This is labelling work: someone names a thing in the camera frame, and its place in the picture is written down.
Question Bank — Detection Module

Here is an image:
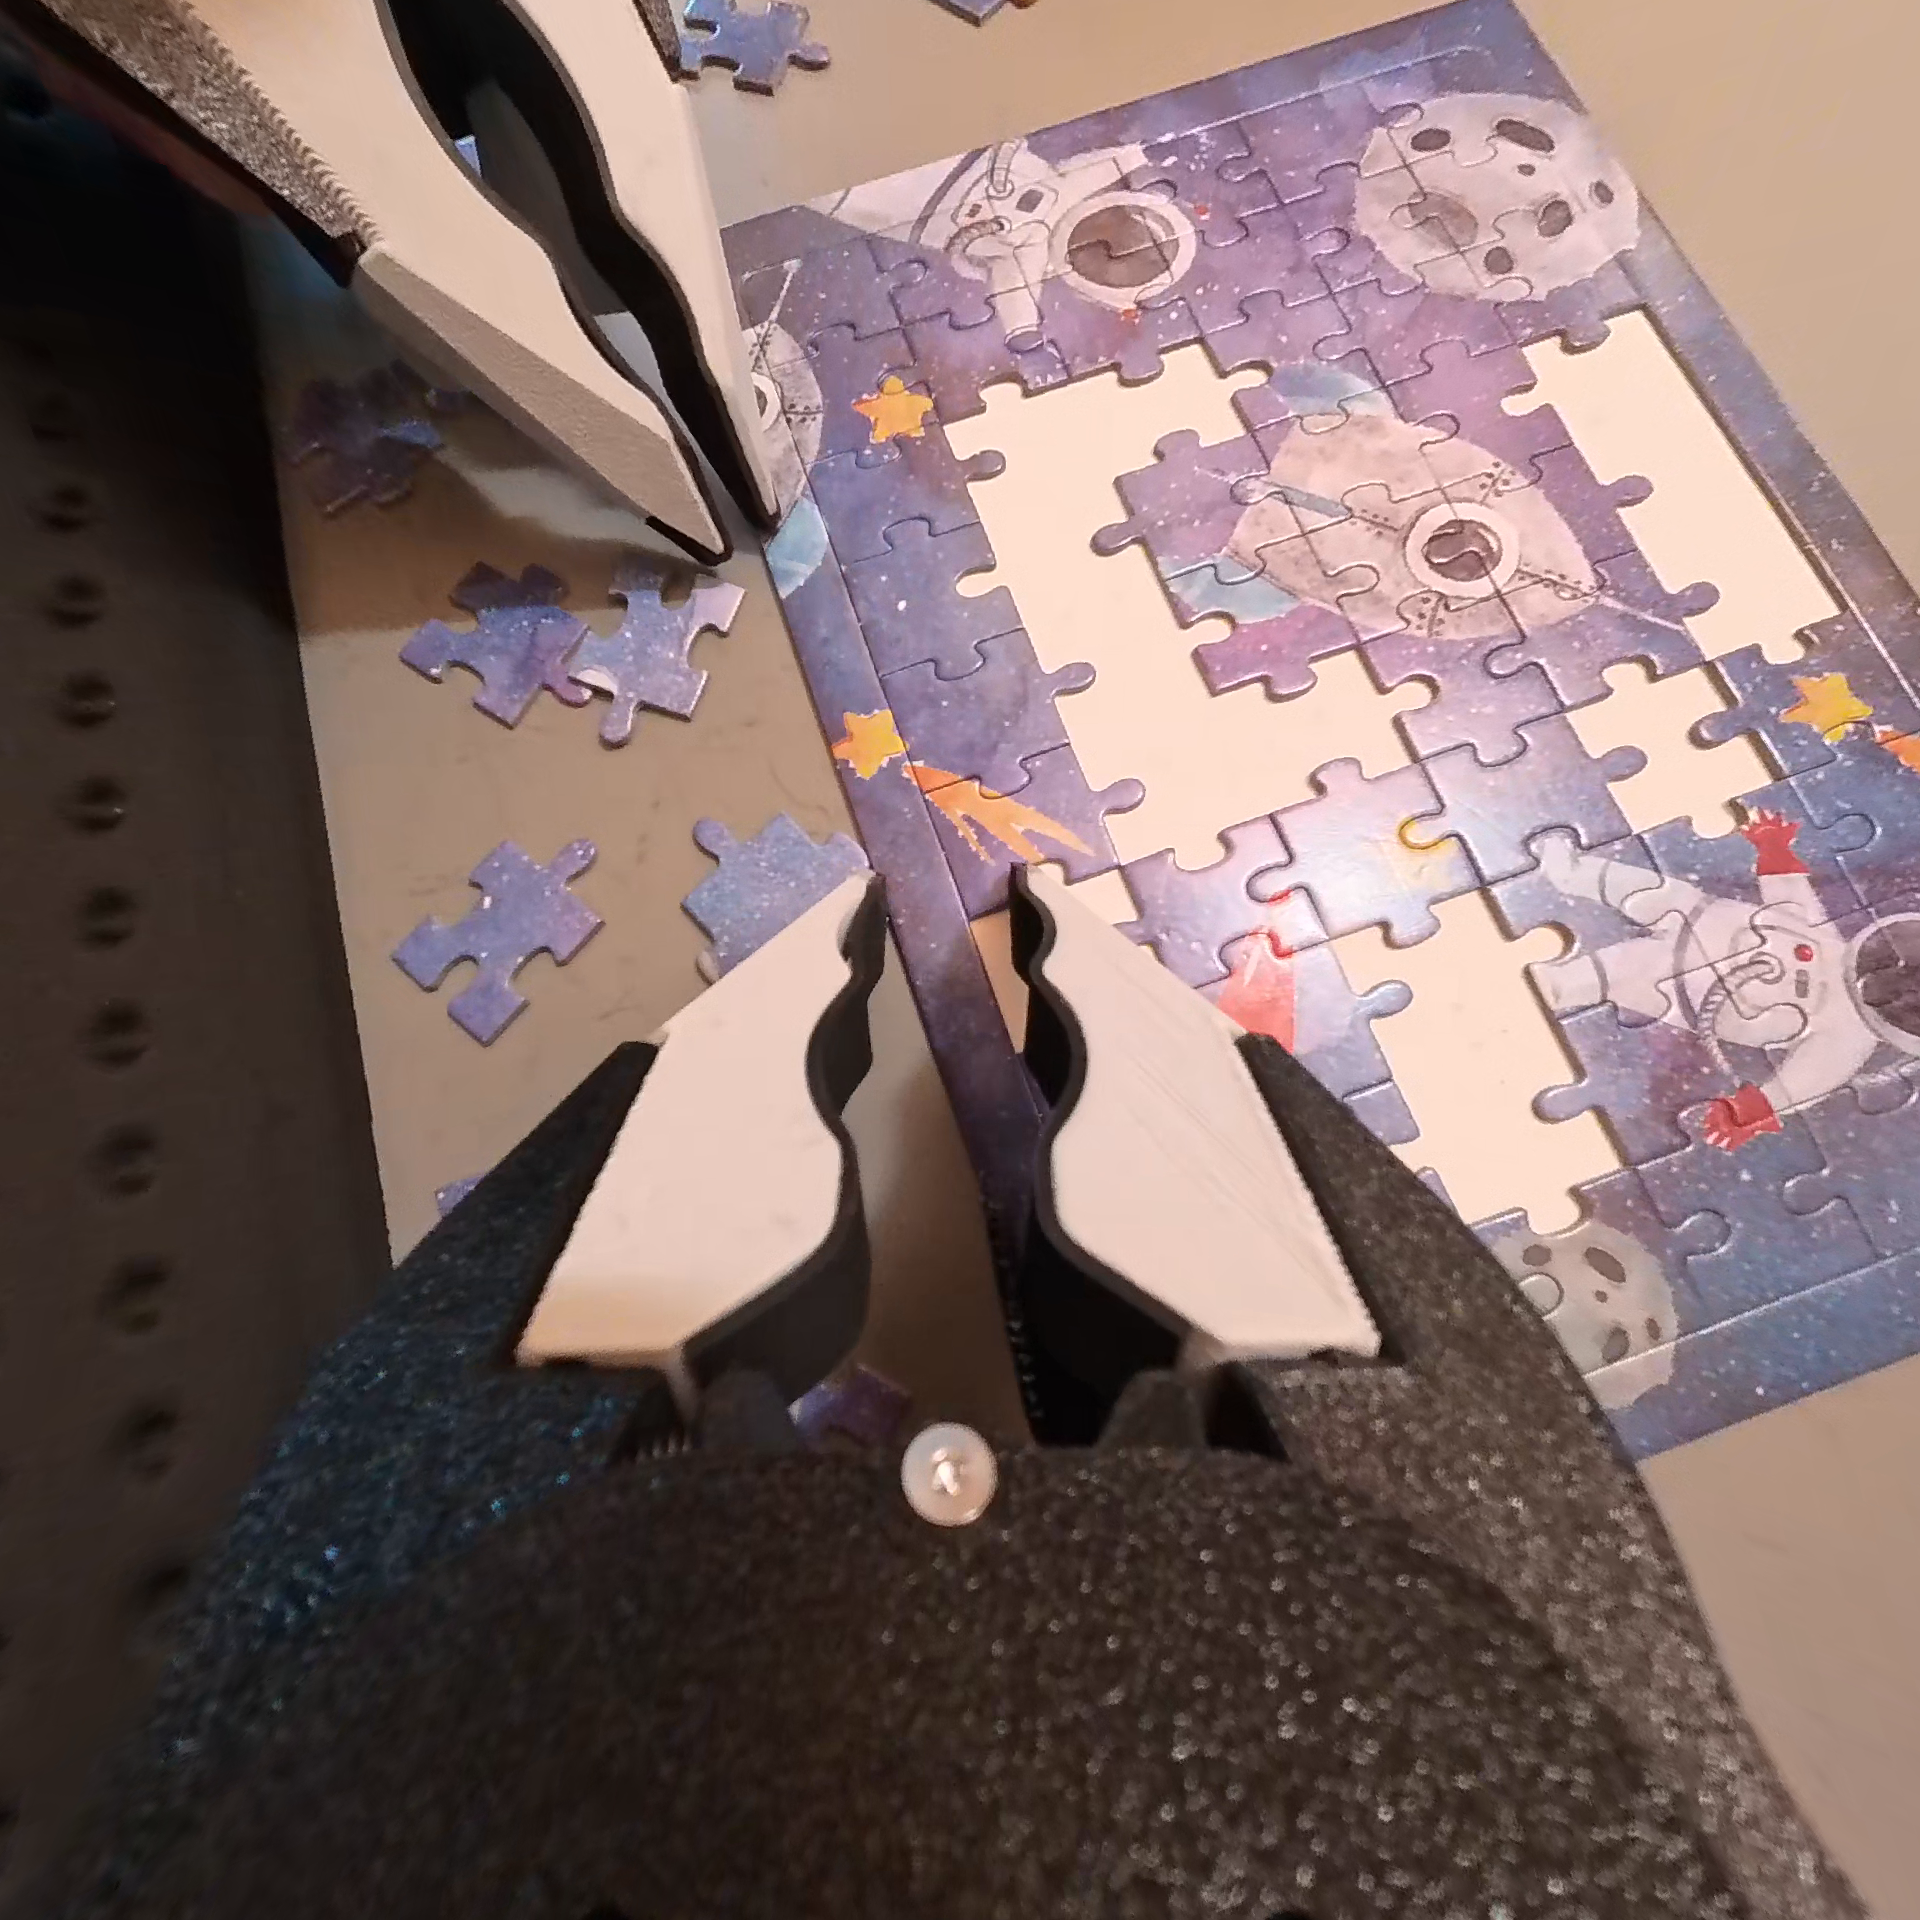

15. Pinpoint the space jigsaw puzzle board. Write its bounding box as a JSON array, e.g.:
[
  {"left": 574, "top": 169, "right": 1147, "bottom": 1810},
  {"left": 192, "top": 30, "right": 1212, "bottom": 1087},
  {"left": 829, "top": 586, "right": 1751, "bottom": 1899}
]
[{"left": 719, "top": 0, "right": 1920, "bottom": 1462}]

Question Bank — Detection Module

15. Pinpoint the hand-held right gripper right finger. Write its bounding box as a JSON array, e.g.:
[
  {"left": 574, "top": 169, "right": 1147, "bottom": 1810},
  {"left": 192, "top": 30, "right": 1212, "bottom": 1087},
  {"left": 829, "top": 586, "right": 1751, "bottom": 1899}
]
[{"left": 1005, "top": 863, "right": 1380, "bottom": 1420}]

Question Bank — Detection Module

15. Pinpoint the beige desk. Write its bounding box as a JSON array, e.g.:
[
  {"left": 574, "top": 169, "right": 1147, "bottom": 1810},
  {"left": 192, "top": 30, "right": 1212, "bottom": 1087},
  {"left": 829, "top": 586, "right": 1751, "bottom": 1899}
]
[{"left": 246, "top": 0, "right": 1920, "bottom": 1920}]

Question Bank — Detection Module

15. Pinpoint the blue jigsaw puzzle piece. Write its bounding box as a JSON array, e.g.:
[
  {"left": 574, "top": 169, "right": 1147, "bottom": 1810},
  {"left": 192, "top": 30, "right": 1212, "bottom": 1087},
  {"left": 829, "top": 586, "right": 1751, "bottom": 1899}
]
[
  {"left": 682, "top": 815, "right": 875, "bottom": 975},
  {"left": 396, "top": 565, "right": 594, "bottom": 732},
  {"left": 392, "top": 840, "right": 606, "bottom": 1038},
  {"left": 285, "top": 369, "right": 453, "bottom": 517},
  {"left": 671, "top": 0, "right": 829, "bottom": 96},
  {"left": 794, "top": 1360, "right": 915, "bottom": 1443},
  {"left": 568, "top": 551, "right": 747, "bottom": 749}
]

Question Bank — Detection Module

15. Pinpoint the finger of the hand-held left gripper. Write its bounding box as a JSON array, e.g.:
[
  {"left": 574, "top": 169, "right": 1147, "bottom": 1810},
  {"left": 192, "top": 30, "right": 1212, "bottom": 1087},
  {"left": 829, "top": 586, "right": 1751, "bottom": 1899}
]
[
  {"left": 500, "top": 0, "right": 787, "bottom": 530},
  {"left": 197, "top": 0, "right": 727, "bottom": 567}
]

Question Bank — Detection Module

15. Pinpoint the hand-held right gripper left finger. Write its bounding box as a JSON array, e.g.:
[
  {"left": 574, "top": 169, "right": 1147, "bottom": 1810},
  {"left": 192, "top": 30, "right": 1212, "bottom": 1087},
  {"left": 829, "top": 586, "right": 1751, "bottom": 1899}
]
[{"left": 514, "top": 873, "right": 888, "bottom": 1423}]

